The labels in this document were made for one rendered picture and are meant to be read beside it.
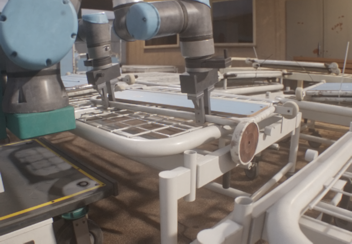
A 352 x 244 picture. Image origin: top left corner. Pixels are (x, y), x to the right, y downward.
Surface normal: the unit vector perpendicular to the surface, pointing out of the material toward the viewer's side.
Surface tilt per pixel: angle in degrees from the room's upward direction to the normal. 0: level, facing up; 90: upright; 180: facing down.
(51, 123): 90
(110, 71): 90
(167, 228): 90
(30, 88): 70
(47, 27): 95
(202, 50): 98
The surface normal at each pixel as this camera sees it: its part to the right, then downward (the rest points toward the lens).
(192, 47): -0.36, 0.37
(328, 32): -0.67, 0.15
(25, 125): 0.74, 0.13
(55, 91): 0.86, -0.26
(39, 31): 0.51, 0.25
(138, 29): -0.78, 0.29
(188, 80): -0.58, 0.35
